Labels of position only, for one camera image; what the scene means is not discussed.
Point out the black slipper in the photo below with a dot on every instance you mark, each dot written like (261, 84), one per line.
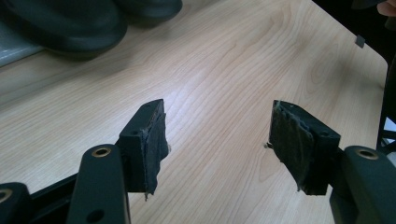
(68, 28)
(149, 11)

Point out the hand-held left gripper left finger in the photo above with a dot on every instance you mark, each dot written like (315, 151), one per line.
(146, 149)

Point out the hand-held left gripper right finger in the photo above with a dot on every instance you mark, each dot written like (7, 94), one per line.
(299, 149)

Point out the black metal frame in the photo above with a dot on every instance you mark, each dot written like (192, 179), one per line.
(387, 102)

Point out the grey tape tab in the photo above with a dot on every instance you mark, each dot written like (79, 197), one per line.
(360, 41)

